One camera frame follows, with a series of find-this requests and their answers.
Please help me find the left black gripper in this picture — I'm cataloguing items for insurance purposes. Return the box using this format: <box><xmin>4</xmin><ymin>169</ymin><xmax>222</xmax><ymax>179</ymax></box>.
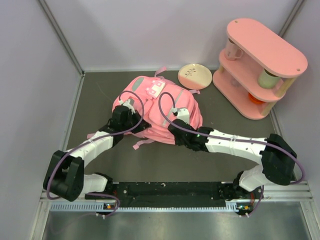
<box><xmin>121</xmin><ymin>109</ymin><xmax>150</xmax><ymax>134</ymax></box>

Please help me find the pink student backpack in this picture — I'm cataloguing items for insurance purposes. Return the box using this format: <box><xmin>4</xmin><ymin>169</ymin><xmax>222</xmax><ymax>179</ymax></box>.
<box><xmin>112</xmin><ymin>67</ymin><xmax>203</xmax><ymax>150</ymax></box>

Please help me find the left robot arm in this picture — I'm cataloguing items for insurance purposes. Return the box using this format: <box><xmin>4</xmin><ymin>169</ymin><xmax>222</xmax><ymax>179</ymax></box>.
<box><xmin>43</xmin><ymin>105</ymin><xmax>149</xmax><ymax>202</ymax></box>

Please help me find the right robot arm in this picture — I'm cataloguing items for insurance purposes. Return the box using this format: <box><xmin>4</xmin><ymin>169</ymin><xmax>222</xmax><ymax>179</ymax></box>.
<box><xmin>167</xmin><ymin>119</ymin><xmax>297</xmax><ymax>198</ymax></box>

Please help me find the cream and pink plate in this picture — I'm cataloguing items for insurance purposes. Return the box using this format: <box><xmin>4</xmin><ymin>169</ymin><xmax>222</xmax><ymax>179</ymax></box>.
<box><xmin>177</xmin><ymin>63</ymin><xmax>213</xmax><ymax>90</ymax></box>

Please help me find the orange bowl on shelf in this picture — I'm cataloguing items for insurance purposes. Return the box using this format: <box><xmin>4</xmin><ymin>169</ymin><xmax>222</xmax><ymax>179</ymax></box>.
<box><xmin>248</xmin><ymin>93</ymin><xmax>265</xmax><ymax>105</ymax></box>

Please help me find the pale green cup on shelf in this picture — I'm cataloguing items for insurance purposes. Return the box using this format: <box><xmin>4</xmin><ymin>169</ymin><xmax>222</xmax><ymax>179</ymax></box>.
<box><xmin>257</xmin><ymin>69</ymin><xmax>280</xmax><ymax>89</ymax></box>

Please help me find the pink three-tier shelf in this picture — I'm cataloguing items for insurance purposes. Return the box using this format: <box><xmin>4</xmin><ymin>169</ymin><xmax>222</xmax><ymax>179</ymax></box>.
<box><xmin>212</xmin><ymin>18</ymin><xmax>308</xmax><ymax>120</ymax></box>

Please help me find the pink mug on shelf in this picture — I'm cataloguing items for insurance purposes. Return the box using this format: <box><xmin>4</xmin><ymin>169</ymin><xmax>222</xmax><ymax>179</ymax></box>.
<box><xmin>224</xmin><ymin>38</ymin><xmax>244</xmax><ymax>61</ymax></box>

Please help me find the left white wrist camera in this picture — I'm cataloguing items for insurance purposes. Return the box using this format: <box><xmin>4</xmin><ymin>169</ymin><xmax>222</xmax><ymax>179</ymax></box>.
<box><xmin>119</xmin><ymin>98</ymin><xmax>136</xmax><ymax>114</ymax></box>

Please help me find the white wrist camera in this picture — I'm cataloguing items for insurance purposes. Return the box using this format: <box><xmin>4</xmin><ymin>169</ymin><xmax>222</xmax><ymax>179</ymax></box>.
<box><xmin>119</xmin><ymin>98</ymin><xmax>136</xmax><ymax>114</ymax></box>
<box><xmin>172</xmin><ymin>107</ymin><xmax>190</xmax><ymax>125</ymax></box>

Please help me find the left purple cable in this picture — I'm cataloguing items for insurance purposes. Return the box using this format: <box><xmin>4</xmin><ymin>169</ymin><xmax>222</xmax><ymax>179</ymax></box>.
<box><xmin>46</xmin><ymin>90</ymin><xmax>145</xmax><ymax>217</ymax></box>

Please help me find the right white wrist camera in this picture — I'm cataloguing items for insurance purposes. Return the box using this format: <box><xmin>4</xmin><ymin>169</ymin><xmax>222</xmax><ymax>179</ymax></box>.
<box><xmin>172</xmin><ymin>107</ymin><xmax>190</xmax><ymax>125</ymax></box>

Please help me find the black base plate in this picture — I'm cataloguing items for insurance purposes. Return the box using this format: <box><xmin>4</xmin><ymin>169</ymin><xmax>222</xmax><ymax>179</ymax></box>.
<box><xmin>84</xmin><ymin>181</ymin><xmax>264</xmax><ymax>208</ymax></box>

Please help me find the grey slotted cable duct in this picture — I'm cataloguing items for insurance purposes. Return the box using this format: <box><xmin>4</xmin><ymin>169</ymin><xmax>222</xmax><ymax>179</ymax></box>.
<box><xmin>50</xmin><ymin>202</ymin><xmax>105</xmax><ymax>212</ymax></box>

